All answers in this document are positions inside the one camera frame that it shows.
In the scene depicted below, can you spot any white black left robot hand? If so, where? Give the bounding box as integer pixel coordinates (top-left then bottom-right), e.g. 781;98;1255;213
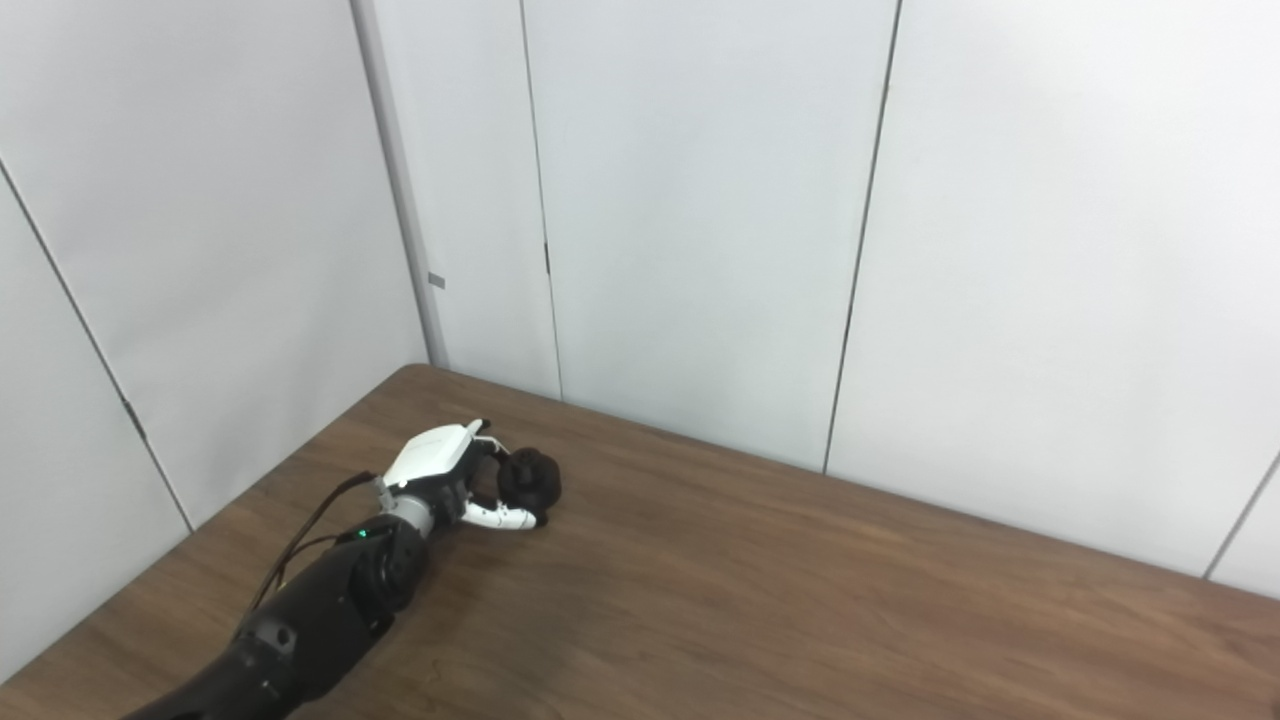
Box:
378;420;549;536

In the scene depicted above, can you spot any round black part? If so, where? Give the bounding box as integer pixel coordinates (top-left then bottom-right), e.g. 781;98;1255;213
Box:
497;449;562;521

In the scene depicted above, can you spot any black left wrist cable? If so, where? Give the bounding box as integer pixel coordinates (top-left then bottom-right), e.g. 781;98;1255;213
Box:
240;472;377;623

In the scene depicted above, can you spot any grey wall corner post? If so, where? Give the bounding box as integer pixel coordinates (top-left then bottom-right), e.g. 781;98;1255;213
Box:
350;0;449;369

